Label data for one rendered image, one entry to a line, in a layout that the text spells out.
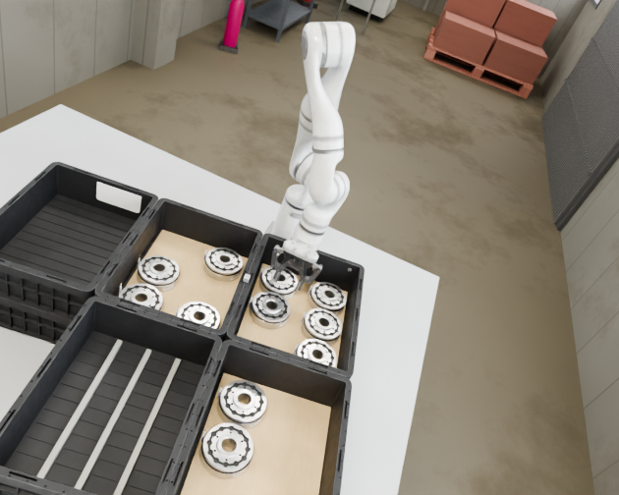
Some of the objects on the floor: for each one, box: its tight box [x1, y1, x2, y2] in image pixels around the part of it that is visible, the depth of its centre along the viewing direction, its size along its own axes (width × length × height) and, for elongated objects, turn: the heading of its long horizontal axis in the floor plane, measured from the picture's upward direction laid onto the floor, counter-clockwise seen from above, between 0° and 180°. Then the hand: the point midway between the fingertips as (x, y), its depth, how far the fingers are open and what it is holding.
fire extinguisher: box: [219, 0, 245, 54], centre depth 460 cm, size 22×23×52 cm
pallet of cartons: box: [423, 0, 557, 99], centre depth 640 cm, size 100×140×84 cm
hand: (288, 281), depth 141 cm, fingers open, 5 cm apart
